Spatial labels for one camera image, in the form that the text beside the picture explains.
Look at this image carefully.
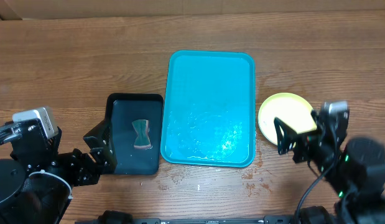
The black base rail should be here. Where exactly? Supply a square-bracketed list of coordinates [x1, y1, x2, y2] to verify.
[75, 210, 294, 224]

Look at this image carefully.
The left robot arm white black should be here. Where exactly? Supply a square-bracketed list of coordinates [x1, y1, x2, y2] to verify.
[0, 119, 117, 223]

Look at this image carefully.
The teal plastic tray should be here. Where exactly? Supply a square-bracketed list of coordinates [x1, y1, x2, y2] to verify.
[160, 50, 256, 168]

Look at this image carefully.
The round sponge scrubber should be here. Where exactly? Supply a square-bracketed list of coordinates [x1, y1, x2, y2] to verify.
[132, 119, 152, 150]

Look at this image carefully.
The yellow plate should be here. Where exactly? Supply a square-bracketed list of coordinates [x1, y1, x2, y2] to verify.
[257, 93, 317, 145]

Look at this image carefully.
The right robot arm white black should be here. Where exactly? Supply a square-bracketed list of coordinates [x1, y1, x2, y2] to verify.
[274, 110, 385, 223]

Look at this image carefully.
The black plastic tray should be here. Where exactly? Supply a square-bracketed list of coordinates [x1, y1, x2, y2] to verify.
[105, 93, 164, 175]

